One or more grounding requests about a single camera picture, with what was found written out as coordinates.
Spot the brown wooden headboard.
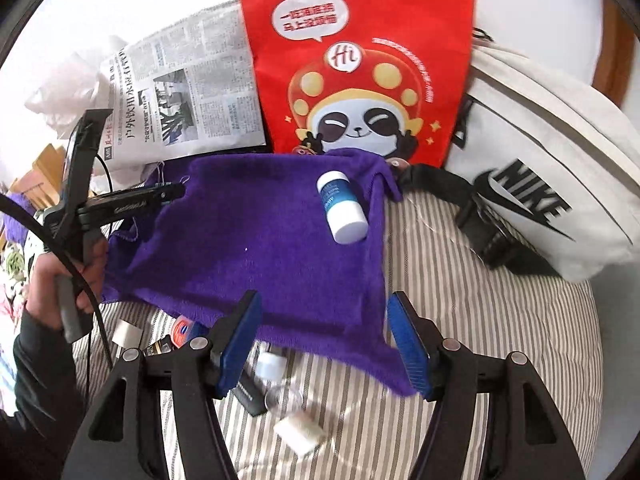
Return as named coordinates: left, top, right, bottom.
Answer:
left=590, top=0, right=637, bottom=106

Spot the clear plastic cap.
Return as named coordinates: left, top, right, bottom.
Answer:
left=264, top=385, right=303, bottom=413

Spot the thick black cable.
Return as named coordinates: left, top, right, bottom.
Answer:
left=0, top=194, right=114, bottom=368

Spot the person's left hand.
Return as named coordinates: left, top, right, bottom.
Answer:
left=22, top=239, right=109, bottom=329

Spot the white tape roll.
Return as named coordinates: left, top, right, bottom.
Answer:
left=273, top=412, right=323, bottom=457

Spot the light wooden furniture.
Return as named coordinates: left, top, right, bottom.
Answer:
left=12, top=142, right=67, bottom=211

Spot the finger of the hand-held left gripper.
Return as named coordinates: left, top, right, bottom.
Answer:
left=147, top=182, right=187, bottom=207

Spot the red panda print paper bag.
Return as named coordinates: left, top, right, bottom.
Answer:
left=235, top=0, right=478, bottom=168

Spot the folded newspaper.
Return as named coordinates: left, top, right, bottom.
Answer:
left=97, top=2, right=268, bottom=181

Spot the floral printed cloth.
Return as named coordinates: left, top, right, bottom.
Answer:
left=0, top=237, right=37, bottom=323

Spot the person's left forearm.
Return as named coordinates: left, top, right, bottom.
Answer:
left=0, top=307, right=88, bottom=480

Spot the small black flat box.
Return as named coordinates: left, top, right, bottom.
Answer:
left=232, top=370, right=267, bottom=417

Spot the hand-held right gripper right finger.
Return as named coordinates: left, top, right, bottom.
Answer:
left=387, top=290, right=586, bottom=480

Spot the orange lid jar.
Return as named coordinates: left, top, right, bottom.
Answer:
left=167, top=316, right=208, bottom=348

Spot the white plastic shopping bag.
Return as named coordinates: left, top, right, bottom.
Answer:
left=25, top=35, right=131, bottom=141

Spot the white power adapter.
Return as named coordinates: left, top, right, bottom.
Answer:
left=112, top=321, right=143, bottom=348

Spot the white canvas bag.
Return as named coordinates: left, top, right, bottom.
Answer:
left=397, top=27, right=640, bottom=283

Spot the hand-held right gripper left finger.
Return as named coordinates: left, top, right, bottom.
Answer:
left=60, top=290, right=263, bottom=480

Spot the purple towel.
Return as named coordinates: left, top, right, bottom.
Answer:
left=100, top=147, right=418, bottom=396

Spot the white bottle with blue label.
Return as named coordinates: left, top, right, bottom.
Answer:
left=316, top=170, right=370, bottom=246

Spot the striped bed sheet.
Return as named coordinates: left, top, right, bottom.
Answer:
left=70, top=160, right=606, bottom=480

